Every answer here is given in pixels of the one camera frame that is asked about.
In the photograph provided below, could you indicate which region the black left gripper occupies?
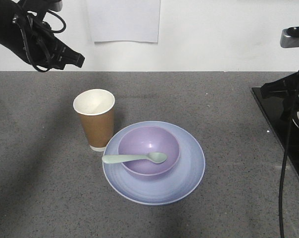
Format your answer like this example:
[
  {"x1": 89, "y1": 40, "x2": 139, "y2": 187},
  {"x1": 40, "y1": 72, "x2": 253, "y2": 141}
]
[{"x1": 0, "y1": 0, "x2": 85, "y2": 71}]

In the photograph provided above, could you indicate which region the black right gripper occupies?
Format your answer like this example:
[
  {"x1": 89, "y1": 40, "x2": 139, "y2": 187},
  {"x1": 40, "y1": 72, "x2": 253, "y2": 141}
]
[{"x1": 260, "y1": 70, "x2": 299, "y2": 121}]

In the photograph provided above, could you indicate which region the brown paper cup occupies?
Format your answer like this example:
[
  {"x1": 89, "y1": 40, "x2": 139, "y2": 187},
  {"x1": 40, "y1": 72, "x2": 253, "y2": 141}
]
[{"x1": 73, "y1": 89, "x2": 115, "y2": 152}]

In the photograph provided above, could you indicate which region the purple bowl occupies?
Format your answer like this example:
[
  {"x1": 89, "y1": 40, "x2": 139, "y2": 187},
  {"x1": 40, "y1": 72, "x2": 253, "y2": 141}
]
[{"x1": 118, "y1": 125, "x2": 180, "y2": 177}]

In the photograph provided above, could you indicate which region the pale green spoon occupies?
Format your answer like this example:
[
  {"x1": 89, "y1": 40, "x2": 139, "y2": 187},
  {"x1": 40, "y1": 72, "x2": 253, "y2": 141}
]
[{"x1": 102, "y1": 152, "x2": 167, "y2": 164}]

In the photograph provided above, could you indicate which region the light blue plate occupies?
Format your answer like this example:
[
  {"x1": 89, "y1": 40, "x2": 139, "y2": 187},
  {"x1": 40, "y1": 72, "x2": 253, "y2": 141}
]
[{"x1": 102, "y1": 121, "x2": 205, "y2": 205}]

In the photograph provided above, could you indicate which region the black induction cooktop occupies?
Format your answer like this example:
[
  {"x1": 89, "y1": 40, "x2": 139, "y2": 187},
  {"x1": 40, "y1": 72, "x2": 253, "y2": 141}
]
[{"x1": 251, "y1": 87, "x2": 299, "y2": 176}]

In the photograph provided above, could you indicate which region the white paper sheet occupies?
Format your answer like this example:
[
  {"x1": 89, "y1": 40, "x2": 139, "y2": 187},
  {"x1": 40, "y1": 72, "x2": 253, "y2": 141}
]
[{"x1": 87, "y1": 0, "x2": 160, "y2": 43}]

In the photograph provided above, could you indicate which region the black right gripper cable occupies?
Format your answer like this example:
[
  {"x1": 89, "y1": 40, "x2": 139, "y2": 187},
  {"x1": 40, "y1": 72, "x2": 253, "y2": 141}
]
[{"x1": 279, "y1": 89, "x2": 299, "y2": 238}]

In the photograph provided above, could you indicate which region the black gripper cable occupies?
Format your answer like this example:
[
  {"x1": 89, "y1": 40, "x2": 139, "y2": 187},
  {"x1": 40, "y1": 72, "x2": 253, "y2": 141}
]
[
  {"x1": 30, "y1": 9, "x2": 67, "y2": 73},
  {"x1": 279, "y1": 89, "x2": 299, "y2": 238}
]

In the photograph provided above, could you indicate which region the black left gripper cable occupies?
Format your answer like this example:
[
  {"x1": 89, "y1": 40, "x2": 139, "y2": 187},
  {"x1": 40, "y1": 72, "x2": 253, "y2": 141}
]
[{"x1": 30, "y1": 9, "x2": 67, "y2": 73}]

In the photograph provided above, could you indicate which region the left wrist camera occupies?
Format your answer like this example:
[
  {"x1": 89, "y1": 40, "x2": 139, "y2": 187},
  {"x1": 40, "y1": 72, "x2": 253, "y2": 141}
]
[{"x1": 49, "y1": 0, "x2": 63, "y2": 12}]

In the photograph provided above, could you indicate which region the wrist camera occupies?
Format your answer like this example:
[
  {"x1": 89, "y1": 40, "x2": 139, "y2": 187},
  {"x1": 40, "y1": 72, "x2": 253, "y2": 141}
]
[
  {"x1": 280, "y1": 26, "x2": 299, "y2": 48},
  {"x1": 49, "y1": 0, "x2": 63, "y2": 12}
]

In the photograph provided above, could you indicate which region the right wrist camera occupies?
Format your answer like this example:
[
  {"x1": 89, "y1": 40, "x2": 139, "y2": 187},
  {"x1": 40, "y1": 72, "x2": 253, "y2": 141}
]
[{"x1": 280, "y1": 26, "x2": 299, "y2": 48}]

